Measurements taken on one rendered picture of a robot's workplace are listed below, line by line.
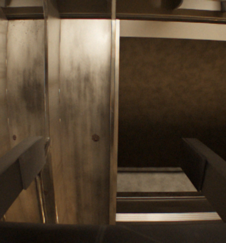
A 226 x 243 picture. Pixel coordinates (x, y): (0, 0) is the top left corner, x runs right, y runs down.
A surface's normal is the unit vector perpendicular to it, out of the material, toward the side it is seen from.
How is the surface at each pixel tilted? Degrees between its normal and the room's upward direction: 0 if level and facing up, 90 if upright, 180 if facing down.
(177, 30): 0
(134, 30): 0
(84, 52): 13
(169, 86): 7
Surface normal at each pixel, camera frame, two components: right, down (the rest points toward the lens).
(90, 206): 0.00, 0.35
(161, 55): 0.00, 0.68
